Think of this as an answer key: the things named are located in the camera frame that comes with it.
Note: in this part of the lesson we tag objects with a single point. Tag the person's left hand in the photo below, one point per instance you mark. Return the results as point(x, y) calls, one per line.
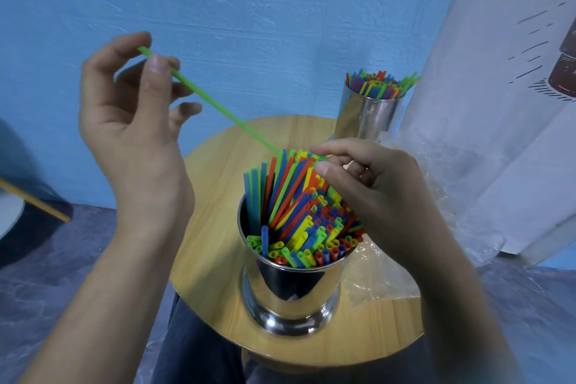
point(130, 145)

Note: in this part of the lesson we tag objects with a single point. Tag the person's right hand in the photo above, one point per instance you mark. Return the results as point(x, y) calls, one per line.
point(387, 199)

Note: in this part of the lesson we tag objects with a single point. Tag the person's left little finger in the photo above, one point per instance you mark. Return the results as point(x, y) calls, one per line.
point(186, 111)

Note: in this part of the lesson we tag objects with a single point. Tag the person's left middle finger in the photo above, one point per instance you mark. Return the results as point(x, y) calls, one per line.
point(132, 71)

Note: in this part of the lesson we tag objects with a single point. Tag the person's right thumb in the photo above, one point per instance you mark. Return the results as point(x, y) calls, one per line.
point(335, 181)

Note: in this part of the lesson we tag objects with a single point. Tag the person's left thumb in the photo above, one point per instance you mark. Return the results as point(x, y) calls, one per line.
point(155, 86)

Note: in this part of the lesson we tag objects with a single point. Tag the single green drinking straw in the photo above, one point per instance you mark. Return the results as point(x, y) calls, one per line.
point(216, 104)

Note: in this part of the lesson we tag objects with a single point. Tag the person's right forearm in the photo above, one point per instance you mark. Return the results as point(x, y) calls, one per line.
point(463, 320)

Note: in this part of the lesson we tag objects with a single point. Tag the person's left forearm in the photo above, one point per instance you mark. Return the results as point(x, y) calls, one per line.
point(103, 307)

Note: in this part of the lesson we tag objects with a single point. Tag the large bundle of colourful straws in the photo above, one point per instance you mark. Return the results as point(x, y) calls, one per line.
point(297, 217)

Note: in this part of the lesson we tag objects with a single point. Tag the small shiny steel cup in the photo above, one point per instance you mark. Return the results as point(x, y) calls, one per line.
point(366, 116)

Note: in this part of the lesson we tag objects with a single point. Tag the small bundle of colourful straws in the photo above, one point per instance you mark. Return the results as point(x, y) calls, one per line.
point(375, 84)

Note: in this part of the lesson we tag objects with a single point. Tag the clear plastic bag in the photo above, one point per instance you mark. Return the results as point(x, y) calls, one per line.
point(382, 275)

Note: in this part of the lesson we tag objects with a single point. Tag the large shiny steel cup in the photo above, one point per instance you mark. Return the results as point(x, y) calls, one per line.
point(292, 293)

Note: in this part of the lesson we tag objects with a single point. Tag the blue seat with gold trim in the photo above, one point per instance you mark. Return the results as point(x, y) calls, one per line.
point(27, 172)

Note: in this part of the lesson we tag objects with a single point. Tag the white printed curtain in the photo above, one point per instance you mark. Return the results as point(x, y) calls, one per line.
point(495, 82)

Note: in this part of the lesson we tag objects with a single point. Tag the person's grey trousers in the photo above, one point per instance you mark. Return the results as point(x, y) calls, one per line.
point(198, 352)

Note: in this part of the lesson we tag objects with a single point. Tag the white board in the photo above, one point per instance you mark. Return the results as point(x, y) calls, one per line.
point(546, 246)

